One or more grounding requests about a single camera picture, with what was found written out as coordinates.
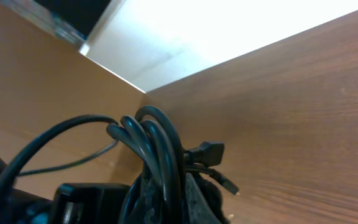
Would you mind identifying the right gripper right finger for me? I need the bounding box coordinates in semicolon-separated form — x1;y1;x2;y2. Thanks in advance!
185;173;221;224

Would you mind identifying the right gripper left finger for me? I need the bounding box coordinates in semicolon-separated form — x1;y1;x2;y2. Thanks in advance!
139;177;163;224

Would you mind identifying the thick black cable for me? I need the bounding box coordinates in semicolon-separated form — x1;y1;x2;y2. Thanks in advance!
106;105;226;224

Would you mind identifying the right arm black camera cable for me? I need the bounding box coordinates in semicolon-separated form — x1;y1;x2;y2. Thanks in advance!
0;114;119;218

